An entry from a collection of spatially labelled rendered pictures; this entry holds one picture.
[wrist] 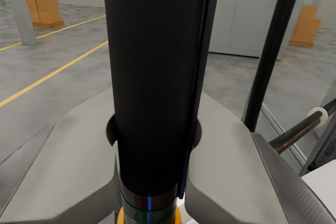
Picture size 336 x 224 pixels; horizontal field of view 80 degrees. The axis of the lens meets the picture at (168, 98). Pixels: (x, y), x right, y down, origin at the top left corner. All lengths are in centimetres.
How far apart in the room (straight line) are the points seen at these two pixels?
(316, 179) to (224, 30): 521
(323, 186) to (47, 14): 824
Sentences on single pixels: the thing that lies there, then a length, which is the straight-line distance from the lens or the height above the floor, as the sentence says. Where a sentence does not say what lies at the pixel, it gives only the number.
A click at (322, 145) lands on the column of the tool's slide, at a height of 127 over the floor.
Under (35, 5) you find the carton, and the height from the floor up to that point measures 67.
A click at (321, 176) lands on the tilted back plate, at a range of 64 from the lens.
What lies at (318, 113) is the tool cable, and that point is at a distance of 37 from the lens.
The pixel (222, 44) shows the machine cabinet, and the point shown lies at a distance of 576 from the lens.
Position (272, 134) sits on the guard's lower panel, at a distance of 142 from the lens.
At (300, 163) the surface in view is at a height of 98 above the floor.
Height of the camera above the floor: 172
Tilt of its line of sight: 31 degrees down
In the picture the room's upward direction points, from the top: 4 degrees clockwise
